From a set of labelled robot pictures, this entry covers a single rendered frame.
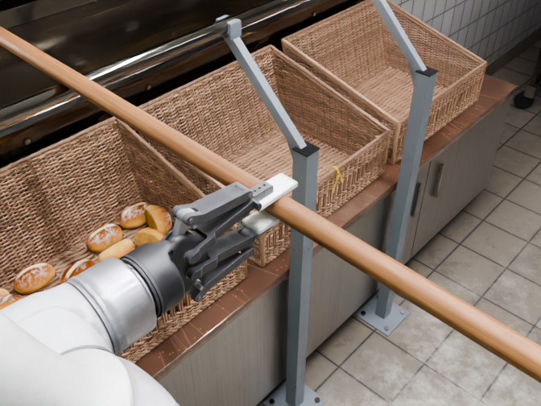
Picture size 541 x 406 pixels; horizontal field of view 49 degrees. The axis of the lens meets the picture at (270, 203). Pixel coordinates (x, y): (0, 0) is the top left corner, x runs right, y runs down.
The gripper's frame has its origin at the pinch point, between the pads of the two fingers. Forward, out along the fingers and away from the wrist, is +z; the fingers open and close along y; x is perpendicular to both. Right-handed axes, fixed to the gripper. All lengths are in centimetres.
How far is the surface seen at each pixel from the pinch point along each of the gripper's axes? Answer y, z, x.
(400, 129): 48, 94, -37
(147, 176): 47, 27, -71
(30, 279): 55, -11, -67
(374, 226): 73, 78, -32
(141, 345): 57, -4, -34
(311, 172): 28, 38, -25
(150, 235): 54, 17, -58
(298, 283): 62, 37, -26
